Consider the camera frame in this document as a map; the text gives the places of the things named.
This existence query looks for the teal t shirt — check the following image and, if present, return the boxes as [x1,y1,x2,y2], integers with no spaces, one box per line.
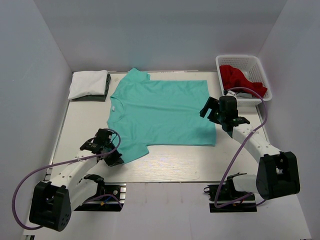
[107,68,217,163]

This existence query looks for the red t shirt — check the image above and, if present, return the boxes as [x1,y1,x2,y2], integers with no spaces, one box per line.
[219,65,268,97]

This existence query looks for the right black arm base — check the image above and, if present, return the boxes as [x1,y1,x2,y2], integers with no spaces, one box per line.
[203,173,257,213]

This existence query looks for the white plastic basket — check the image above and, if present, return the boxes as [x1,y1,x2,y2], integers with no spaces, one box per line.
[215,54,273,102]

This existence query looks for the grey t shirt in basket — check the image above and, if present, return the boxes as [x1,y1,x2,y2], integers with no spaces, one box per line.
[235,91,253,101]

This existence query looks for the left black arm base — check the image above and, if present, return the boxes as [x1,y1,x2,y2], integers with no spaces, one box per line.
[74,174,127,212]

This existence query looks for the folded white t shirt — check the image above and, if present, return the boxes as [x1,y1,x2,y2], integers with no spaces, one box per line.
[68,70,108,100]

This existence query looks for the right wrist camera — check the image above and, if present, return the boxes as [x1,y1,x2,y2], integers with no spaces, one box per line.
[223,90,237,98]

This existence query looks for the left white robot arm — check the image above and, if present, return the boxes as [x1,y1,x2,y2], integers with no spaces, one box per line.
[29,128,124,232]

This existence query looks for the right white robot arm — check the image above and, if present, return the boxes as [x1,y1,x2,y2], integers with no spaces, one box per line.
[199,95,301,201]

